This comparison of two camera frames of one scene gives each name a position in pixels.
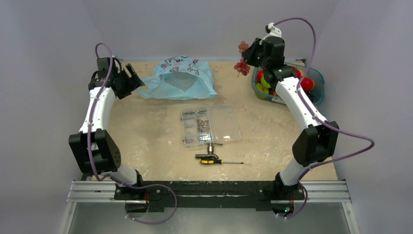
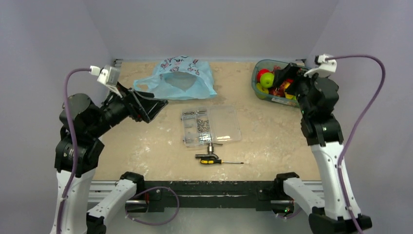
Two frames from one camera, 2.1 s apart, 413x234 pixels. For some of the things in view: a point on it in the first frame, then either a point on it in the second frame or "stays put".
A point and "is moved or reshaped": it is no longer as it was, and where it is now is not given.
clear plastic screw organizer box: [217, 124] stays put
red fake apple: [260, 73] stays put
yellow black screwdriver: [216, 161] stays put
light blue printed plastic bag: [179, 77] stays put
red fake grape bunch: [242, 67] is moved or reshaped
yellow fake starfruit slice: [259, 87] stays put
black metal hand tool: [210, 149] stays put
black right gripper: [254, 52] → [297, 79]
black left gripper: [133, 82] → [140, 104]
